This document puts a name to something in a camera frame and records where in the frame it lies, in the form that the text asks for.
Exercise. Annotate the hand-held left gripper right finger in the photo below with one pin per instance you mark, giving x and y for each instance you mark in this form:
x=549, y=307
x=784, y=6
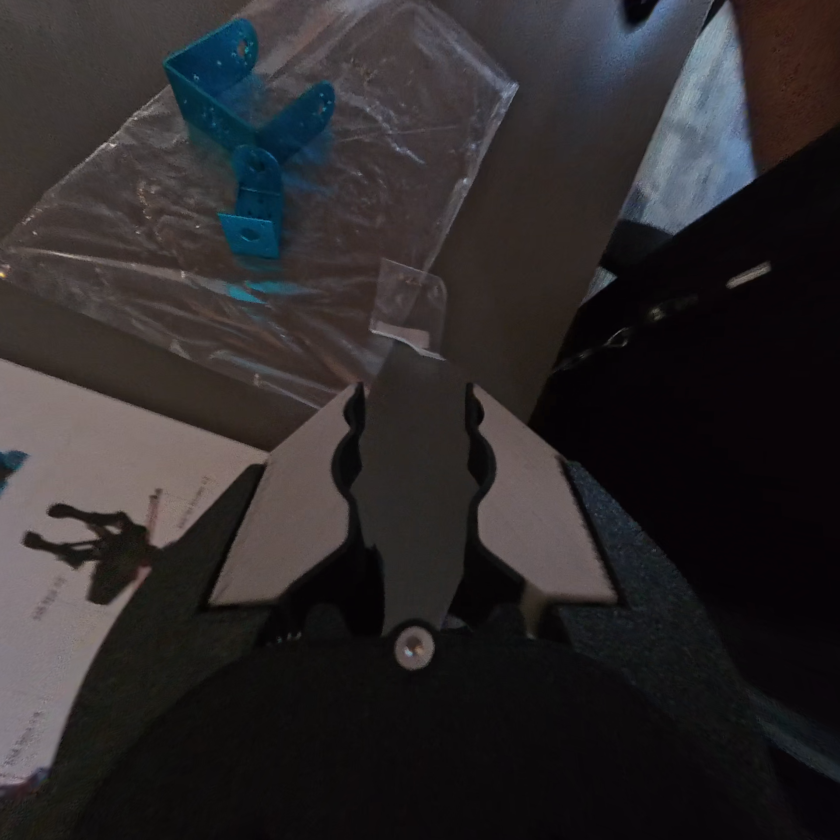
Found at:
x=544, y=525

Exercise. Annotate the small teal metal bracket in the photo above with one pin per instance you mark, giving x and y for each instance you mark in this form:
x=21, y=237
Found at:
x=253, y=229

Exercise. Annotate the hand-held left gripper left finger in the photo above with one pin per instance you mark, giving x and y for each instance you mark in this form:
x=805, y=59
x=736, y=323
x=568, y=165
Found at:
x=289, y=525

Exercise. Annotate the large clear plastic bag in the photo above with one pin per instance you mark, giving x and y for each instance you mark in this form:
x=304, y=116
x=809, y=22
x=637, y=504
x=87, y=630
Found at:
x=164, y=262

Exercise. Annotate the grey mesh chair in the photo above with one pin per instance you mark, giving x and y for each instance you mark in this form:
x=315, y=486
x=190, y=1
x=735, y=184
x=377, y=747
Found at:
x=636, y=246

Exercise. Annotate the assembly instruction manual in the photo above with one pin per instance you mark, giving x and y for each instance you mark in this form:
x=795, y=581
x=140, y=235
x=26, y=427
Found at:
x=98, y=446

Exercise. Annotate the clear labelled screw bag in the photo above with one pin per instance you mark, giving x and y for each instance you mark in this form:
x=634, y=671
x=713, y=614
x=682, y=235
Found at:
x=410, y=302

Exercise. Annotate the teal metal U bracket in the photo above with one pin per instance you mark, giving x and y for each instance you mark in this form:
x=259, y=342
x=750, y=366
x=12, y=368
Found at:
x=210, y=108

